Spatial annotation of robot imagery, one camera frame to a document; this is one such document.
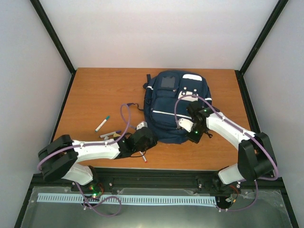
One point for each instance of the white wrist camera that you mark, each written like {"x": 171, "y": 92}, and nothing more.
{"x": 186, "y": 124}
{"x": 141, "y": 125}

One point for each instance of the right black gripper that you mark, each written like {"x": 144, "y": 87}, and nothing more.
{"x": 194, "y": 138}

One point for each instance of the purple capped white marker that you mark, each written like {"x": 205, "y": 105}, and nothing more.
{"x": 110, "y": 134}

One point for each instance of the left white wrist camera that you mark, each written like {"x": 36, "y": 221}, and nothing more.
{"x": 141, "y": 125}

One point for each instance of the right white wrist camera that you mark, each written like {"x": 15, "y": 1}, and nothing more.
{"x": 186, "y": 124}

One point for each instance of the right black frame post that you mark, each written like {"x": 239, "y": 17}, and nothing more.
{"x": 275, "y": 14}

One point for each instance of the light blue slotted cable duct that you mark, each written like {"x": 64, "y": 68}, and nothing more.
{"x": 136, "y": 200}

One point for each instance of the navy blue student backpack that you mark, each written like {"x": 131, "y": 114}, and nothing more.
{"x": 166, "y": 98}

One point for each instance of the teal capped white marker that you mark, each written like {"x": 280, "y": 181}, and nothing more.
{"x": 102, "y": 123}

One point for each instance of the black frame post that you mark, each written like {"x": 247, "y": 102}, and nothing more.
{"x": 53, "y": 35}
{"x": 275, "y": 14}

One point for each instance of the left black frame post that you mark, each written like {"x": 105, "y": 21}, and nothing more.
{"x": 53, "y": 35}

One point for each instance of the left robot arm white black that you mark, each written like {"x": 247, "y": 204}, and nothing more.
{"x": 61, "y": 158}

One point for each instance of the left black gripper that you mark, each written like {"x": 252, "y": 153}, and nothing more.
{"x": 153, "y": 142}

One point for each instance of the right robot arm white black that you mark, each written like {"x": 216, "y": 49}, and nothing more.
{"x": 255, "y": 158}

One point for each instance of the red marker pen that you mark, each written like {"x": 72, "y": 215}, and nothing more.
{"x": 143, "y": 156}

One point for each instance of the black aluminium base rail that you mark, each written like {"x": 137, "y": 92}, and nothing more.
{"x": 118, "y": 179}

